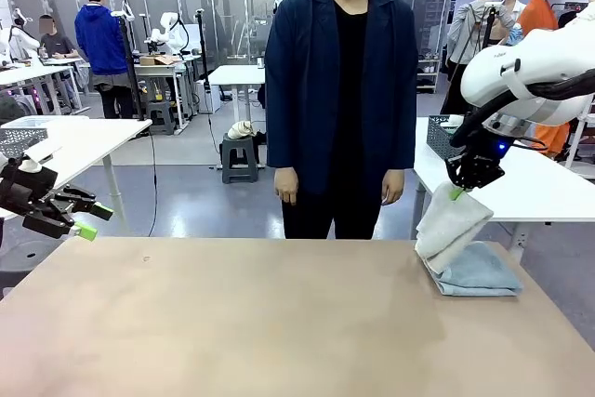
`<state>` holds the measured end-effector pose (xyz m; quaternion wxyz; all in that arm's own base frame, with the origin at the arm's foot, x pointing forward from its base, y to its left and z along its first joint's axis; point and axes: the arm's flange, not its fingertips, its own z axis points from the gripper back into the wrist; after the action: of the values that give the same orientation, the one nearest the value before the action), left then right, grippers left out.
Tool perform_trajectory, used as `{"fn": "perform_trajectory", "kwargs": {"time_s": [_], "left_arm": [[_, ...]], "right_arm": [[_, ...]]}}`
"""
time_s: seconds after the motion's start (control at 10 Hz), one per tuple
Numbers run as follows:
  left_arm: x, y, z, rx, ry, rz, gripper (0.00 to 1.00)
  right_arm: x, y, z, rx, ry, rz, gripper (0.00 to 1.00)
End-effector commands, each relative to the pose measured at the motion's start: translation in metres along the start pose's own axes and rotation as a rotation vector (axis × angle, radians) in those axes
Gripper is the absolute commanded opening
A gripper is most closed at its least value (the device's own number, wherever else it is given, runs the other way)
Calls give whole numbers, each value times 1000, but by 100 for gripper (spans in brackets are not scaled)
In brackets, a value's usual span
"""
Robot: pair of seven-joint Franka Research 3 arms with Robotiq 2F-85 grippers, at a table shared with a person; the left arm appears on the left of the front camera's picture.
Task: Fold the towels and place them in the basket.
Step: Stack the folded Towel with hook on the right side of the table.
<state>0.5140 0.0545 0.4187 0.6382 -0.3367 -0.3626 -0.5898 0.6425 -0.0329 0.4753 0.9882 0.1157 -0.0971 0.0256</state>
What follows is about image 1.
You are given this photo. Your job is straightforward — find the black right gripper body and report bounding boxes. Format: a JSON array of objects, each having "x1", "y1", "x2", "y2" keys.
[{"x1": 462, "y1": 134, "x2": 508, "y2": 188}]

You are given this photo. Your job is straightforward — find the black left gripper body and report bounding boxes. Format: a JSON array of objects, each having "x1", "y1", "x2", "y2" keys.
[{"x1": 0, "y1": 157, "x2": 60, "y2": 218}]

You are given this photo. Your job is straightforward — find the grey woven plastic basket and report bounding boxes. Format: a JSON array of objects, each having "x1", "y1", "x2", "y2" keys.
[
  {"x1": 0, "y1": 127, "x2": 50, "y2": 160},
  {"x1": 426, "y1": 114, "x2": 467, "y2": 160}
]

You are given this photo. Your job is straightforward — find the white towel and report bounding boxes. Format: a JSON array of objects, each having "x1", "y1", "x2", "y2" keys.
[{"x1": 415, "y1": 181, "x2": 495, "y2": 275}]

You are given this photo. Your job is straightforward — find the blue-grey towel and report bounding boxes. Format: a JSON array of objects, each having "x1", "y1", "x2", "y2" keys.
[{"x1": 436, "y1": 241, "x2": 524, "y2": 298}]

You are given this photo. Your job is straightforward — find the person's left hand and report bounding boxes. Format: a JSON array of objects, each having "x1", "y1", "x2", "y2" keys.
[{"x1": 380, "y1": 169, "x2": 406, "y2": 205}]

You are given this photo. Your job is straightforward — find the person's right hand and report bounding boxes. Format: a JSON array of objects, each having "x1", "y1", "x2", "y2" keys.
[{"x1": 273, "y1": 167, "x2": 299, "y2": 206}]

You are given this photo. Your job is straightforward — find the grey round seat stool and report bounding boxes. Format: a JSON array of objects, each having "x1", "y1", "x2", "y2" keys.
[{"x1": 0, "y1": 237, "x2": 61, "y2": 298}]

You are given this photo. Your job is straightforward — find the clear plastic bin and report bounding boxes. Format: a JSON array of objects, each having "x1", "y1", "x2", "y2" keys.
[{"x1": 1, "y1": 114, "x2": 90, "y2": 130}]

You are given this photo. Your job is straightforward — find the mannequin white shirt orange trousers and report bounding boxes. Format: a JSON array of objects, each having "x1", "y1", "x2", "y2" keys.
[{"x1": 533, "y1": 121, "x2": 572, "y2": 157}]

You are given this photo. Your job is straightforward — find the wooden shoe shelf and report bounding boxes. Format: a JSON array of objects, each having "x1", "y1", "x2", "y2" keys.
[{"x1": 416, "y1": 58, "x2": 442, "y2": 94}]

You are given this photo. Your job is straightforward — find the long white background table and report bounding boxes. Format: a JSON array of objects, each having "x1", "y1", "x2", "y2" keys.
[{"x1": 0, "y1": 64, "x2": 85, "y2": 114}]

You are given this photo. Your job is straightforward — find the grey step stool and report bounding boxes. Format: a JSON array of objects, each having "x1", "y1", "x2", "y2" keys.
[{"x1": 145, "y1": 99, "x2": 178, "y2": 136}]

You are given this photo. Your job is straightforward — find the mannequin in grey shirt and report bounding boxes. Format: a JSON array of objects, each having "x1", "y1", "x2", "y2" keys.
[{"x1": 445, "y1": 0, "x2": 517, "y2": 114}]

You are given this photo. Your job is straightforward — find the figure in blue patterned dress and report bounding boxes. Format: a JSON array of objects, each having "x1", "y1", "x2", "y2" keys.
[{"x1": 501, "y1": 0, "x2": 527, "y2": 46}]

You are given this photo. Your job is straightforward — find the person in navy jacket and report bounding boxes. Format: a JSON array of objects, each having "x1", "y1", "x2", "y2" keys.
[{"x1": 263, "y1": 0, "x2": 418, "y2": 240}]

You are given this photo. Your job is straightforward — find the seated man black cap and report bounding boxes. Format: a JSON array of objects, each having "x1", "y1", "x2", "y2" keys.
[{"x1": 38, "y1": 14, "x2": 80, "y2": 60}]

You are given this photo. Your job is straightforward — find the mannequin orange top beige cap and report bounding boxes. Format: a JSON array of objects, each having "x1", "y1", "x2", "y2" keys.
[{"x1": 518, "y1": 0, "x2": 566, "y2": 36}]

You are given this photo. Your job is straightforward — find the white workbench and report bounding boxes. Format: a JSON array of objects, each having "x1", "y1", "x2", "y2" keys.
[{"x1": 134, "y1": 60, "x2": 192, "y2": 132}]

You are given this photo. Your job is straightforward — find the man in blue hoodie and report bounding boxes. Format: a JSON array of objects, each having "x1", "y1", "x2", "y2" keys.
[{"x1": 73, "y1": 0, "x2": 136, "y2": 120}]

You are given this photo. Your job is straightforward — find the open cardboard box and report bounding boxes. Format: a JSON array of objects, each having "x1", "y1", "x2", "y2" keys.
[{"x1": 139, "y1": 54, "x2": 183, "y2": 67}]

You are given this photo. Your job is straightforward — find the grey plastic stool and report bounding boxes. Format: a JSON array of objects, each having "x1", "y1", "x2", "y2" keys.
[{"x1": 220, "y1": 133, "x2": 260, "y2": 185}]

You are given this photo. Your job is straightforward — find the beige cloth bag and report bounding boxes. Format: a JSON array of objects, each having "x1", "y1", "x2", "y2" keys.
[{"x1": 226, "y1": 120, "x2": 257, "y2": 141}]

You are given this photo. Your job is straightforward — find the thin black pole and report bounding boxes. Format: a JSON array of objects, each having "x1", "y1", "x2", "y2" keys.
[{"x1": 193, "y1": 8, "x2": 211, "y2": 91}]

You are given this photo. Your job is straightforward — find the white standing desk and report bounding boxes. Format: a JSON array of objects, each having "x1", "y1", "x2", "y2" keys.
[{"x1": 207, "y1": 64, "x2": 267, "y2": 170}]

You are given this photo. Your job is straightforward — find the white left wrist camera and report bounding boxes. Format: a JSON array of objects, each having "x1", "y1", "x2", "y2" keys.
[{"x1": 18, "y1": 142, "x2": 64, "y2": 174}]

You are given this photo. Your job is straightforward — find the right arm black cable sleeve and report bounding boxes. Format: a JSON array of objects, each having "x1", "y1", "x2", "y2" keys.
[{"x1": 449, "y1": 69, "x2": 595, "y2": 148}]

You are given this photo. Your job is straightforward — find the black tripod with white camera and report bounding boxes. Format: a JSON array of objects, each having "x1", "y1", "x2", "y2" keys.
[{"x1": 441, "y1": 0, "x2": 506, "y2": 114}]

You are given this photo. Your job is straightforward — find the black pole with white camera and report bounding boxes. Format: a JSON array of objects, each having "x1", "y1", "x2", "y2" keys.
[{"x1": 111, "y1": 0, "x2": 146, "y2": 122}]

